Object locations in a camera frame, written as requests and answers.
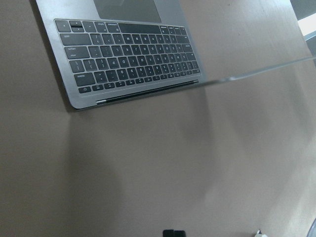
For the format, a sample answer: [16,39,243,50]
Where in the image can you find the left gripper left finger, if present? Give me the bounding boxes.
[162,230,174,237]

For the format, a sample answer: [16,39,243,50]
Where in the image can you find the grey laptop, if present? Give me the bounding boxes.
[36,0,316,110]

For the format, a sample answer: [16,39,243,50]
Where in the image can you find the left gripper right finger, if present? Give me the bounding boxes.
[174,230,186,237]

